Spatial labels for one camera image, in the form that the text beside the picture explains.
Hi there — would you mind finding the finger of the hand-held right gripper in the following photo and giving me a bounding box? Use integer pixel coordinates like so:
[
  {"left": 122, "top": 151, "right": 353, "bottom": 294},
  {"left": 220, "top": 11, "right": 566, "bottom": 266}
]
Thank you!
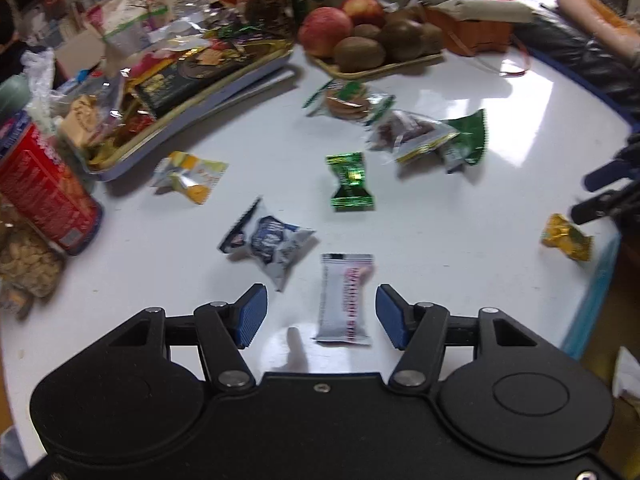
[
  {"left": 584, "top": 132, "right": 640, "bottom": 192},
  {"left": 571, "top": 182, "right": 640, "bottom": 233}
]

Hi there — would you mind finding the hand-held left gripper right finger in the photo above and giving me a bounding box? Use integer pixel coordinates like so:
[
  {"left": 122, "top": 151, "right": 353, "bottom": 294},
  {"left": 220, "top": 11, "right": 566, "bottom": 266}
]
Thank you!
[{"left": 375, "top": 283, "right": 538, "bottom": 391}]

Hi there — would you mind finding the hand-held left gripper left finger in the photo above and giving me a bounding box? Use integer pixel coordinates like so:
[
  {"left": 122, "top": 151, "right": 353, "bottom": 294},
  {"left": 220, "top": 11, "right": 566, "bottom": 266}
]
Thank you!
[{"left": 107, "top": 283, "right": 268, "bottom": 392}]

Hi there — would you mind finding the gold candy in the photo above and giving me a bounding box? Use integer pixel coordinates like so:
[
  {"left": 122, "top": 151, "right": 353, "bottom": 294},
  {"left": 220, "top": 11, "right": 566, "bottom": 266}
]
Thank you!
[{"left": 540, "top": 213, "right": 594, "bottom": 263}]

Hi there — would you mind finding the white snack bar packet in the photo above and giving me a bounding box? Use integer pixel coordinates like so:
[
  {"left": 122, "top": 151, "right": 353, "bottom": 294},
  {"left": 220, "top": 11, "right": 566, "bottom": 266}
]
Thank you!
[{"left": 312, "top": 253, "right": 375, "bottom": 347}]

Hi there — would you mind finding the blue white snack packet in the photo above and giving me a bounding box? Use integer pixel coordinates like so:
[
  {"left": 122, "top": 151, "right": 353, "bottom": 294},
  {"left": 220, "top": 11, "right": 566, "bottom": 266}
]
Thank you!
[{"left": 217, "top": 196, "right": 317, "bottom": 292}]

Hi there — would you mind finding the dark green snack packet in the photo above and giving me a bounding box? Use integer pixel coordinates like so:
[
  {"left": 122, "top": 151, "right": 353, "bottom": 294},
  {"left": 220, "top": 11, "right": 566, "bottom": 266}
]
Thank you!
[{"left": 440, "top": 108, "right": 487, "bottom": 175}]

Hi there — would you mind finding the green candy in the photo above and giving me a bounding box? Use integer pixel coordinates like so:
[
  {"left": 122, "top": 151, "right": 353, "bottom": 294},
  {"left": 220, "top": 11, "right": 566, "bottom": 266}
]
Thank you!
[{"left": 325, "top": 151, "right": 377, "bottom": 211}]

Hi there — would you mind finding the yellow white snack packet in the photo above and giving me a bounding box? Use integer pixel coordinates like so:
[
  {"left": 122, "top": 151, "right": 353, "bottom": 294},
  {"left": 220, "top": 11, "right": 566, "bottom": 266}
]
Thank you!
[{"left": 151, "top": 151, "right": 229, "bottom": 206}]

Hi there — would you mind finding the clear brown snack packet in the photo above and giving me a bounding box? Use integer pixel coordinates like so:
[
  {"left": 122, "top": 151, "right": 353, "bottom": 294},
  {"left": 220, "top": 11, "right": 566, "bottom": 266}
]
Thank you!
[{"left": 365, "top": 109, "right": 461, "bottom": 166}]

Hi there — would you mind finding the grey snack tray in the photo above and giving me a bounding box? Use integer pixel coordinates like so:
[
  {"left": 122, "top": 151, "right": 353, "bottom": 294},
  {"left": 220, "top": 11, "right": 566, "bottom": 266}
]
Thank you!
[{"left": 85, "top": 37, "right": 297, "bottom": 182}]

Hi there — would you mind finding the green edged cookie packet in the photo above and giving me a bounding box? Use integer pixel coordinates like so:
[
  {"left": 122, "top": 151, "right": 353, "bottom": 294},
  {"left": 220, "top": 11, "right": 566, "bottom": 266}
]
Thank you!
[{"left": 301, "top": 80, "right": 396, "bottom": 126}]

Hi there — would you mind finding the white paper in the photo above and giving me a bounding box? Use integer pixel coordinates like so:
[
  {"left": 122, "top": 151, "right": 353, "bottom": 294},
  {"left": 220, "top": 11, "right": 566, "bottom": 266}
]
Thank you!
[{"left": 612, "top": 347, "right": 640, "bottom": 401}]

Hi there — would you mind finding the orange bone-shaped box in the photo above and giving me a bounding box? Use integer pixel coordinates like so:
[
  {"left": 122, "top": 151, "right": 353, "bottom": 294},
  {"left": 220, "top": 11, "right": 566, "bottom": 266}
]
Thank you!
[{"left": 425, "top": 7, "right": 513, "bottom": 56}]

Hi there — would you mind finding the white cloth roll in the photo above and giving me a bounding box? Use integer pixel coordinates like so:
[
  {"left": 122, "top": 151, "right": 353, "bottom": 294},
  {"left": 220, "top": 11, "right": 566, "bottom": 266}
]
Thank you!
[{"left": 440, "top": 0, "right": 533, "bottom": 23}]

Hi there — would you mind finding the clear peanut jar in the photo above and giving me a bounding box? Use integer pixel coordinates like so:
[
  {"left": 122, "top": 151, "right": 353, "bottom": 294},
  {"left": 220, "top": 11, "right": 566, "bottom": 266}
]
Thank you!
[{"left": 0, "top": 200, "right": 66, "bottom": 321}]

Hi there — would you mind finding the red snack can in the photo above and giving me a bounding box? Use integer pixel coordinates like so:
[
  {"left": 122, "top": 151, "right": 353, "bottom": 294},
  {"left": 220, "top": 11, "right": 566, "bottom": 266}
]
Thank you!
[{"left": 0, "top": 110, "right": 105, "bottom": 256}]

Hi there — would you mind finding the dark chocolate box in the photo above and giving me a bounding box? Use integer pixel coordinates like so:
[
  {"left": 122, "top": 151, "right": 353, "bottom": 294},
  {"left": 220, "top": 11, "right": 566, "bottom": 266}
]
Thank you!
[{"left": 132, "top": 57, "right": 221, "bottom": 116}]

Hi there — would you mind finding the beige fruit tray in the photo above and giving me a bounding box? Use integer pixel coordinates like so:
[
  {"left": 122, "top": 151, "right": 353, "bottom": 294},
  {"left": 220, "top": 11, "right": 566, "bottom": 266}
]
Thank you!
[{"left": 305, "top": 50, "right": 446, "bottom": 81}]

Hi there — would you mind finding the beige biscuit packet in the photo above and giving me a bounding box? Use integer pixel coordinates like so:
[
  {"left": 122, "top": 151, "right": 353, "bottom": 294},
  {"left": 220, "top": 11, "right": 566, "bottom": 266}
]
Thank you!
[{"left": 57, "top": 94, "right": 126, "bottom": 148}]

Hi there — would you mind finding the large red apple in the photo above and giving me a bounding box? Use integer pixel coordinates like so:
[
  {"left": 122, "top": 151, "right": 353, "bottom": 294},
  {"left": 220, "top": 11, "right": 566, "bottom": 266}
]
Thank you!
[{"left": 298, "top": 6, "right": 354, "bottom": 58}]

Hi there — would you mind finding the red yellow apple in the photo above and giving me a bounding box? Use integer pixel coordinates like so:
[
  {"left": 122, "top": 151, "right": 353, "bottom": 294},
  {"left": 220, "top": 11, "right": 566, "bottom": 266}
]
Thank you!
[{"left": 341, "top": 0, "right": 387, "bottom": 28}]

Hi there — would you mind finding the clear glass jar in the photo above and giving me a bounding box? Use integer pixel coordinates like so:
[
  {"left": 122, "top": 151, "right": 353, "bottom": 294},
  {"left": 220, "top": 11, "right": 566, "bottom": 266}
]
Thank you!
[{"left": 175, "top": 0, "right": 216, "bottom": 21}]

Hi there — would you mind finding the clear plastic bag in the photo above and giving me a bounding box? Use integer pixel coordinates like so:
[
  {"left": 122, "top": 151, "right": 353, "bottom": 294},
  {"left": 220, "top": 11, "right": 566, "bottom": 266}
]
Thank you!
[{"left": 20, "top": 47, "right": 58, "bottom": 111}]

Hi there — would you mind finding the tree print zip bag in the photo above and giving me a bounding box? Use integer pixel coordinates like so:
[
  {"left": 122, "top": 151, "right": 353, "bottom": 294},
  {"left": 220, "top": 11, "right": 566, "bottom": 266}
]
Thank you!
[{"left": 87, "top": 0, "right": 168, "bottom": 61}]

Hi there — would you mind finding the mint green bottle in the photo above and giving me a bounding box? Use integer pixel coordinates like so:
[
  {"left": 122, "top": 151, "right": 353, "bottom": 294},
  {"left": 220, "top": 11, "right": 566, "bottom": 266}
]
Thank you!
[{"left": 0, "top": 74, "right": 32, "bottom": 126}]

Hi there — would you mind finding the orange handled wire loop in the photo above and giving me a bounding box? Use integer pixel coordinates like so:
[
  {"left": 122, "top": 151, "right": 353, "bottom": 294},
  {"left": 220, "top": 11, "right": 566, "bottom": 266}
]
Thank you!
[{"left": 447, "top": 25, "right": 531, "bottom": 78}]

